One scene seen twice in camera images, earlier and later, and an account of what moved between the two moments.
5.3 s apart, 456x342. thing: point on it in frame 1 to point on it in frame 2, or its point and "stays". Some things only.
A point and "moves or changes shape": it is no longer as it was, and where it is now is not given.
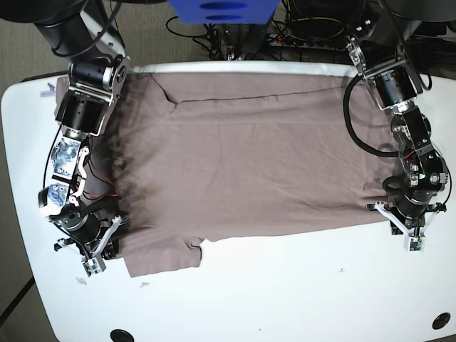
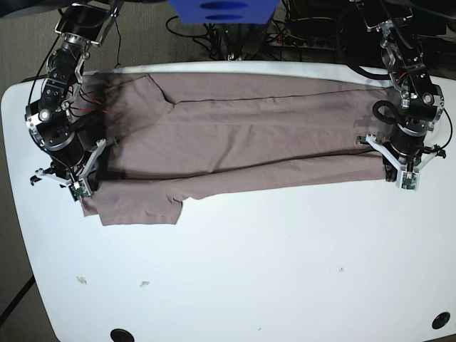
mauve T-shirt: (194, 156) moves or changes shape
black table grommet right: (441, 320) stays
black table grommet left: (120, 335) stays
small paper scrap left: (81, 281) stays
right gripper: (412, 204) to (405, 148)
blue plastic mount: (225, 11) stays
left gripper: (87, 231) to (70, 161)
